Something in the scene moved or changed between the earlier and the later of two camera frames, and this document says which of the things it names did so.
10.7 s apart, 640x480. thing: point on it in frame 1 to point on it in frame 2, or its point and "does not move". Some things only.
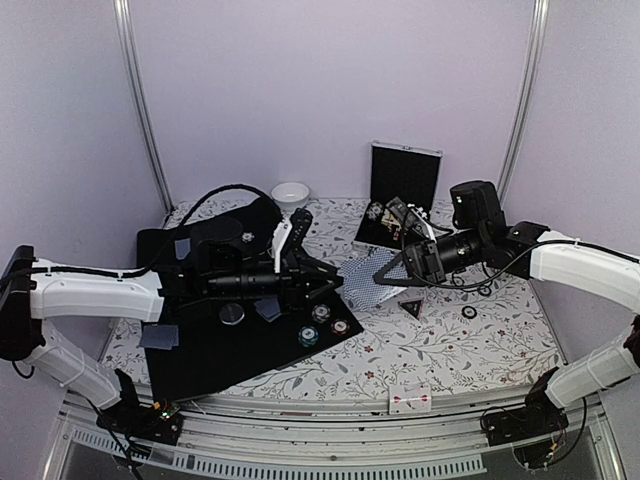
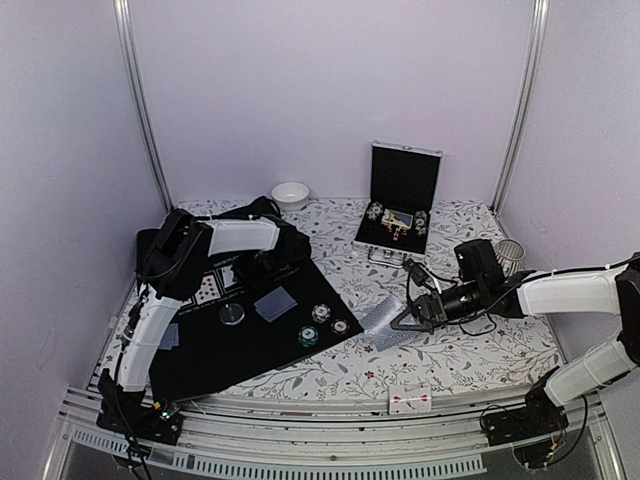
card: [174, 336] does not move
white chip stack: [320, 313] does not move
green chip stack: [308, 336] does not move
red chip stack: [340, 327] does not move
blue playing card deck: [358, 272] to [376, 324]
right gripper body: [434, 268] to [458, 309]
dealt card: [268, 309] does not move
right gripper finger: [380, 279] to [423, 325]
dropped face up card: [409, 398] does not move
